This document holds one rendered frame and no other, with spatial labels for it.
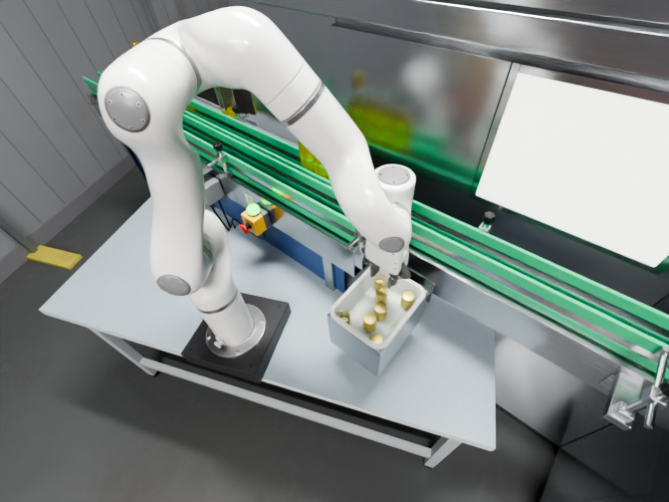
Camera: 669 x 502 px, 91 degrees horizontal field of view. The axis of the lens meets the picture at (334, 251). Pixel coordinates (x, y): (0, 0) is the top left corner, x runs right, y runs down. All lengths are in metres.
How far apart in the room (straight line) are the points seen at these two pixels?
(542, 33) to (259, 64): 0.51
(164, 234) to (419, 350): 0.80
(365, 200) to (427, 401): 0.68
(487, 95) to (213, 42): 0.56
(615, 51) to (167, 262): 0.90
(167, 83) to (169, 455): 1.71
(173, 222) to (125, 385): 1.59
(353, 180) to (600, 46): 0.47
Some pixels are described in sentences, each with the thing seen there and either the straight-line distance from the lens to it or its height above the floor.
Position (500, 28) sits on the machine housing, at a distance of 0.82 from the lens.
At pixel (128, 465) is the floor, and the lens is 2.06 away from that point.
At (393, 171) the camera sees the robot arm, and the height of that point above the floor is 1.38.
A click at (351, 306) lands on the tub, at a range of 0.94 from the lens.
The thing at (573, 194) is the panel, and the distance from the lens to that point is 0.90.
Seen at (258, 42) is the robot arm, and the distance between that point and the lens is 0.53.
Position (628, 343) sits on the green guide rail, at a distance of 0.91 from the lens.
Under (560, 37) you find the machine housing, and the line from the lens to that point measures 0.79.
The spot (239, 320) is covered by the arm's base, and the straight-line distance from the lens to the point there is 1.00.
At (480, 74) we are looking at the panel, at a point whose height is 1.46.
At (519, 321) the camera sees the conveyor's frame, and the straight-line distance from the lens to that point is 0.94.
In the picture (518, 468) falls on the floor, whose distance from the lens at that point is 1.91.
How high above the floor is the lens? 1.75
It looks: 49 degrees down
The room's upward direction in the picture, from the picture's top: 5 degrees counter-clockwise
